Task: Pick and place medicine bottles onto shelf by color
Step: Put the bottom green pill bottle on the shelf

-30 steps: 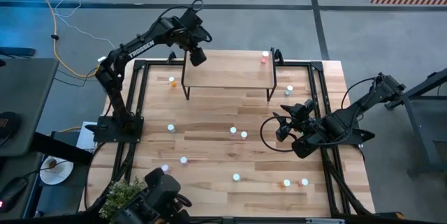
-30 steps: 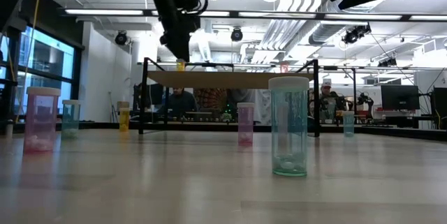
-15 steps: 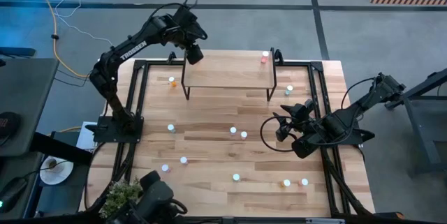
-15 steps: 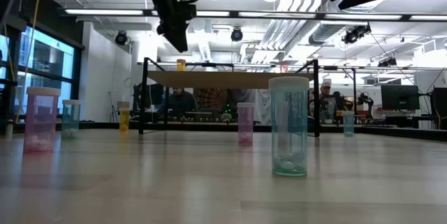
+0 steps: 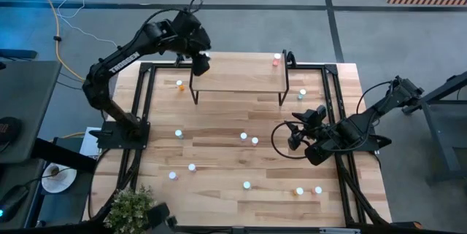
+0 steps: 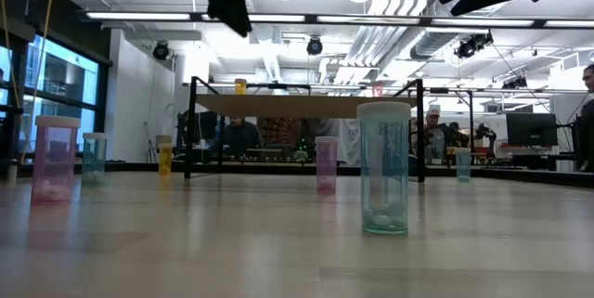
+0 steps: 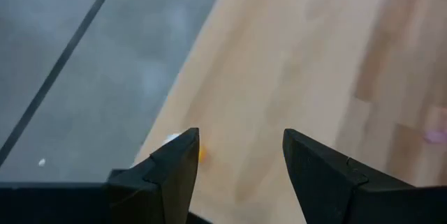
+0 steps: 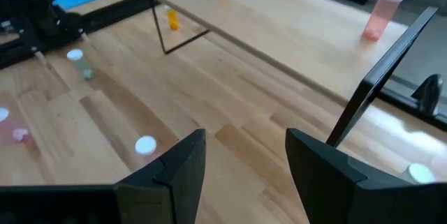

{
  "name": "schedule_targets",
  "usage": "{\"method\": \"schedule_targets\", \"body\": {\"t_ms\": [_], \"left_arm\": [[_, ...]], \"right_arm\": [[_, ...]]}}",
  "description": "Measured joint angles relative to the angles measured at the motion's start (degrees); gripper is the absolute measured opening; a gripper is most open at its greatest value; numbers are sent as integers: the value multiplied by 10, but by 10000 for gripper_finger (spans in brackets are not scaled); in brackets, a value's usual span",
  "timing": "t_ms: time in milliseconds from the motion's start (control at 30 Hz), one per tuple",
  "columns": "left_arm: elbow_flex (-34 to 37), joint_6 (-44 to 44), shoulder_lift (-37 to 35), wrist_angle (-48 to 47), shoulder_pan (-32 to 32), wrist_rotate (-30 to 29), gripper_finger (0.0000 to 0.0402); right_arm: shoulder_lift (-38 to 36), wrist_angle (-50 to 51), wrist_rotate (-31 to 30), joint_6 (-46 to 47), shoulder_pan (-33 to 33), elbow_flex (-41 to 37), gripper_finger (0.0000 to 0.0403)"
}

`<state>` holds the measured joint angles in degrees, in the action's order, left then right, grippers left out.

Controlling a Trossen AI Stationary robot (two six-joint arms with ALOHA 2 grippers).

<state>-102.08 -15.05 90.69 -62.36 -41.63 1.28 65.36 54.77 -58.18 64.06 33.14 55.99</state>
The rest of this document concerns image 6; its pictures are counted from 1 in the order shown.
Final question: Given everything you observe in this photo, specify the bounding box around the teal medicine bottle white cap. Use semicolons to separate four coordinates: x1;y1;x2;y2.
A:
454;147;472;184
355;101;412;236
81;132;110;186

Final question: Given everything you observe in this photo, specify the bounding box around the black beam with light strips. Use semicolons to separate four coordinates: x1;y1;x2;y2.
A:
78;8;594;30

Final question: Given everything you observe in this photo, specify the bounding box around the black ceiling spotlight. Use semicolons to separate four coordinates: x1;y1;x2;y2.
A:
151;40;171;61
305;35;324;57
453;32;494;60

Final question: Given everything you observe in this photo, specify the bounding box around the person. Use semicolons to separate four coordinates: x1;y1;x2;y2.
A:
575;63;594;173
447;121;470;149
420;107;458;164
211;115;264;158

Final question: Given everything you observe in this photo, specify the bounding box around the black computer monitor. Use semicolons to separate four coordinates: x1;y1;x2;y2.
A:
505;111;559;149

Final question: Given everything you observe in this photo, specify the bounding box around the small decorated green tree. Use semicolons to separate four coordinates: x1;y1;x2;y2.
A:
292;137;311;164

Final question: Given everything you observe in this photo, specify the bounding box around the large glass window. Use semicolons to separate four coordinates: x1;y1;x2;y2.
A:
0;32;112;160

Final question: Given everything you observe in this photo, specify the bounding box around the silver ventilation duct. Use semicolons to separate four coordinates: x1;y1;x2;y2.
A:
407;0;470;61

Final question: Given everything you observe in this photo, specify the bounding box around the wooden shelf black metal frame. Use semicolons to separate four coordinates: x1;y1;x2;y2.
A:
184;75;426;184

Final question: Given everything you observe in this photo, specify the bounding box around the black aluminium table frame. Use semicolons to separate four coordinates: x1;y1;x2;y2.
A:
0;161;594;188

